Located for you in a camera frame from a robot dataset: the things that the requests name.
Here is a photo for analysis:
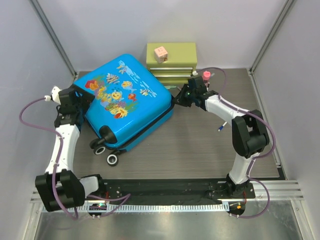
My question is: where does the blue fish-print suitcase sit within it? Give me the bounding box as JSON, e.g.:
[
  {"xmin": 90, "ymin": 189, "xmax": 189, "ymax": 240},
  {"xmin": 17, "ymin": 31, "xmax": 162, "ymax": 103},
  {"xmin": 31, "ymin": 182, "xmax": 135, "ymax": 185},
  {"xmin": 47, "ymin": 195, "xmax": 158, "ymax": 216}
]
[{"xmin": 73, "ymin": 53, "xmax": 174, "ymax": 167}]

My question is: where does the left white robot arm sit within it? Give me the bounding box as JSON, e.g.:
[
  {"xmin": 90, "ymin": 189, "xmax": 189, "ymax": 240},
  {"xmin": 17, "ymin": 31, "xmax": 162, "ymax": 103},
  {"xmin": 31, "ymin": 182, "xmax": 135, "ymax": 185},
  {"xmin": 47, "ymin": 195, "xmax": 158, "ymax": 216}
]
[{"xmin": 35, "ymin": 84, "xmax": 106, "ymax": 212}]

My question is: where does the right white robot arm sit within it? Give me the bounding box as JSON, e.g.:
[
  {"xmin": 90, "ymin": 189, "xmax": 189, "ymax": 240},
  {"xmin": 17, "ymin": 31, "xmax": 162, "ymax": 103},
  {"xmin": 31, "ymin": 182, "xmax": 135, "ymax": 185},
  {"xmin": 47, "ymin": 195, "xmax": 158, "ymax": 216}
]
[{"xmin": 173, "ymin": 76, "xmax": 270, "ymax": 198}]

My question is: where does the pink capped bottle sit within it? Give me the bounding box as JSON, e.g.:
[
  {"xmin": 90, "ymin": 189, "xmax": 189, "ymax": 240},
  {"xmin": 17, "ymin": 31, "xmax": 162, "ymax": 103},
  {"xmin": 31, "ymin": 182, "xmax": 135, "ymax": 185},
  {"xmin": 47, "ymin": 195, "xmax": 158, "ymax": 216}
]
[{"xmin": 202, "ymin": 70, "xmax": 211, "ymax": 83}]

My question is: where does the mint green small tool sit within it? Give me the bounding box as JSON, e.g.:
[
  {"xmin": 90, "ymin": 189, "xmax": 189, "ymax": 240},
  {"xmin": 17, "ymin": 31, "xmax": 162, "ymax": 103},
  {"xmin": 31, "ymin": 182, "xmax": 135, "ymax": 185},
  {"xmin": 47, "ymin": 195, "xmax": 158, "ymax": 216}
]
[{"xmin": 164, "ymin": 85, "xmax": 176, "ymax": 90}]

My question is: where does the green drawer cabinet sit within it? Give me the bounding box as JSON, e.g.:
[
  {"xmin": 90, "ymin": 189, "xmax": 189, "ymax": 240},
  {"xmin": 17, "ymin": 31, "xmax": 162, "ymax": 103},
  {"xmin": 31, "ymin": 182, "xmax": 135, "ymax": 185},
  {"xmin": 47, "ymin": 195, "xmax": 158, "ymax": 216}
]
[{"xmin": 146, "ymin": 42, "xmax": 198, "ymax": 85}]

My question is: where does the white blue marker pen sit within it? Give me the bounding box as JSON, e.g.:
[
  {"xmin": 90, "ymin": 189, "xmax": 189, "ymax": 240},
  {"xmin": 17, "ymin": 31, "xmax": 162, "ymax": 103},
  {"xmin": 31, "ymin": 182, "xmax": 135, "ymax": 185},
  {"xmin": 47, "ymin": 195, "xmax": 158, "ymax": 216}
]
[{"xmin": 217, "ymin": 121, "xmax": 228, "ymax": 132}]

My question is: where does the pink cube on cabinet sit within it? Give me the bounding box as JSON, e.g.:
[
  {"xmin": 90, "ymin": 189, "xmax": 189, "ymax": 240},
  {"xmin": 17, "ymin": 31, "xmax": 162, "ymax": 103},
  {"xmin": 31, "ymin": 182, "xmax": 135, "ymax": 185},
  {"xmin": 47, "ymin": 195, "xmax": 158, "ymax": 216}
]
[{"xmin": 153, "ymin": 46, "xmax": 168, "ymax": 64}]

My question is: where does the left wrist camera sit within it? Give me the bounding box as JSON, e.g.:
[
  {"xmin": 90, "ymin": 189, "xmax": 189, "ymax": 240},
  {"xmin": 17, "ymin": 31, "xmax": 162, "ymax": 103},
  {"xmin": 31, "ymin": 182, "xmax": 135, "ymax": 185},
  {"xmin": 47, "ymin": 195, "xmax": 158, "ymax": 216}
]
[{"xmin": 44, "ymin": 86, "xmax": 61, "ymax": 105}]

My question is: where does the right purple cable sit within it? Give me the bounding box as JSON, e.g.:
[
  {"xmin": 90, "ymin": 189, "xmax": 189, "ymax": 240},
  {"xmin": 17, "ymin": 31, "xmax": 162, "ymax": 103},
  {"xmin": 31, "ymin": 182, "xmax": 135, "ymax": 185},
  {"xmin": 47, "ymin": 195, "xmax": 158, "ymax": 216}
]
[{"xmin": 192, "ymin": 66, "xmax": 277, "ymax": 218}]

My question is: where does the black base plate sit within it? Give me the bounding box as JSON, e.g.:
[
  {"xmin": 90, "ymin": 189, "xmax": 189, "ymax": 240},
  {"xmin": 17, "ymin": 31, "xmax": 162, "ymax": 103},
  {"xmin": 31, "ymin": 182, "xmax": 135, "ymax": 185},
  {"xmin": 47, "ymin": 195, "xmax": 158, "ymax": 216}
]
[{"xmin": 93, "ymin": 178, "xmax": 256, "ymax": 207}]

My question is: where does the aluminium rail frame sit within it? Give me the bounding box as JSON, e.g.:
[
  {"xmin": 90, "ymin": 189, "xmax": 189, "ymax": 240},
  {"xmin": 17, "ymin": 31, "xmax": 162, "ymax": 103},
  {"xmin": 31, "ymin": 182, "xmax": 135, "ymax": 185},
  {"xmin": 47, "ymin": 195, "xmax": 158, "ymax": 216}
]
[{"xmin": 29, "ymin": 181, "xmax": 305, "ymax": 213}]

